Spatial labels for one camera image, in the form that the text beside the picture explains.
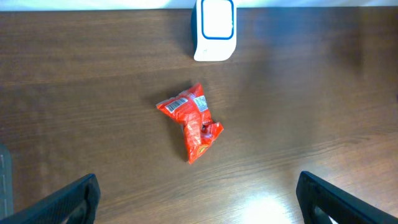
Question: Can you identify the red snack bag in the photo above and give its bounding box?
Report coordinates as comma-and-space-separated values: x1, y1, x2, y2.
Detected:
156, 83, 224, 164

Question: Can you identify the grey plastic lattice basket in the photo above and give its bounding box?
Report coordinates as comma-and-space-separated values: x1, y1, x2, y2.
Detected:
1, 145, 14, 219

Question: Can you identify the white barcode scanner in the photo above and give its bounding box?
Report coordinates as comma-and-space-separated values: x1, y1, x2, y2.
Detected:
191, 0, 236, 62

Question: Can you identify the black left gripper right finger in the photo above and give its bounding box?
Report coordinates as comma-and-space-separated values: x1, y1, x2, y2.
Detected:
296, 171, 397, 224

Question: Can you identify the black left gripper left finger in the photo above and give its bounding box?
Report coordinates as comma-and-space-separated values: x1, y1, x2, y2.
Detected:
1, 174, 101, 224

